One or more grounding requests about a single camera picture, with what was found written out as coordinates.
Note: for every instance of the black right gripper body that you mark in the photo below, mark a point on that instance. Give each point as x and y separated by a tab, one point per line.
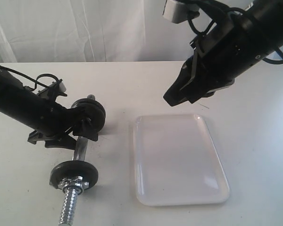
222	55

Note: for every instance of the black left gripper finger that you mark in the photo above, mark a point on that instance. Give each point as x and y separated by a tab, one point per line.
82	113
85	130

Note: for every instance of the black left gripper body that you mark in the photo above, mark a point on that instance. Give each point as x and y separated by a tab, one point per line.
53	125

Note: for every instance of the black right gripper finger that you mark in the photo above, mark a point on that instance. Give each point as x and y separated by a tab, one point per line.
174	96
196	93

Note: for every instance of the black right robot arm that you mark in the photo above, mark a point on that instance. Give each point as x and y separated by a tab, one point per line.
267	30

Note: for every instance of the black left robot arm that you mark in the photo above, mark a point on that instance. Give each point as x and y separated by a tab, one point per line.
32	102

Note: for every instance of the white rectangular plastic tray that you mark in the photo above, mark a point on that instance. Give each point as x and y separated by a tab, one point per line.
176	162

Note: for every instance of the white backdrop curtain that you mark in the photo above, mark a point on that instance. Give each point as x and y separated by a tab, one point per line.
90	31

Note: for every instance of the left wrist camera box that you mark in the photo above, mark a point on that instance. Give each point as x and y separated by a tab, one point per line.
57	88

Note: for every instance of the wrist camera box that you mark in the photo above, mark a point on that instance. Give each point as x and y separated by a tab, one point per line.
177	12
57	88

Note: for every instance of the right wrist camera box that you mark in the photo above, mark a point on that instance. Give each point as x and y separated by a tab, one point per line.
177	12

